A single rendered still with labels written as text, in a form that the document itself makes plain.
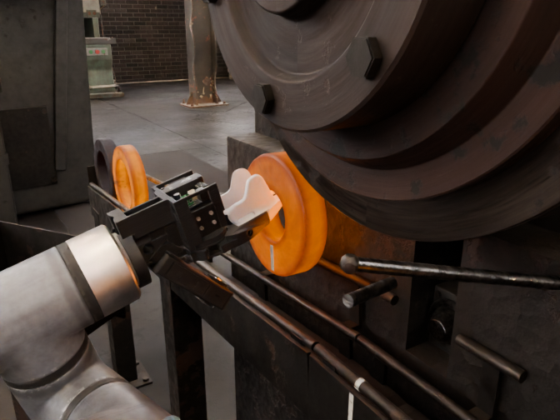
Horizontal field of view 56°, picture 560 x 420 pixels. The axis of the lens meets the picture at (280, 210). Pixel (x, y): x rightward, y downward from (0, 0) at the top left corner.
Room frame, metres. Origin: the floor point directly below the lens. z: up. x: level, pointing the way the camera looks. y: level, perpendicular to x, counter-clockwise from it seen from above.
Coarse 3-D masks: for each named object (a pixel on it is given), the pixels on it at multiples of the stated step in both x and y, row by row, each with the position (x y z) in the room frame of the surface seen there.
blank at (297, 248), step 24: (264, 168) 0.63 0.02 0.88; (288, 168) 0.59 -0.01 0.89; (288, 192) 0.58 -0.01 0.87; (312, 192) 0.57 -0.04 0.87; (288, 216) 0.58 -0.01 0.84; (312, 216) 0.56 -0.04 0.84; (264, 240) 0.63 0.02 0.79; (288, 240) 0.58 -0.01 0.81; (312, 240) 0.56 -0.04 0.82; (264, 264) 0.63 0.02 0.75; (288, 264) 0.58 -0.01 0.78; (312, 264) 0.58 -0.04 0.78
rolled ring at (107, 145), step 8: (96, 144) 1.40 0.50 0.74; (104, 144) 1.34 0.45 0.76; (112, 144) 1.35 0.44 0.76; (96, 152) 1.41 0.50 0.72; (104, 152) 1.33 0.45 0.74; (112, 152) 1.32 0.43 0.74; (96, 160) 1.42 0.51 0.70; (104, 160) 1.43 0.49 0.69; (96, 168) 1.43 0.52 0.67; (104, 168) 1.43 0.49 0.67; (104, 176) 1.43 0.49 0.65; (112, 176) 1.29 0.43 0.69; (104, 184) 1.41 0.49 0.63; (112, 184) 1.29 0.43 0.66; (112, 192) 1.30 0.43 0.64
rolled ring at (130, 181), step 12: (120, 156) 1.21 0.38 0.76; (132, 156) 1.18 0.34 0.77; (120, 168) 1.27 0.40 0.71; (132, 168) 1.16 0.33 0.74; (120, 180) 1.27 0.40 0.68; (132, 180) 1.14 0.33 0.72; (144, 180) 1.15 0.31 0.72; (120, 192) 1.26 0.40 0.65; (132, 192) 1.15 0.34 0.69; (144, 192) 1.15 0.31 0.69; (132, 204) 1.16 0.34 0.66
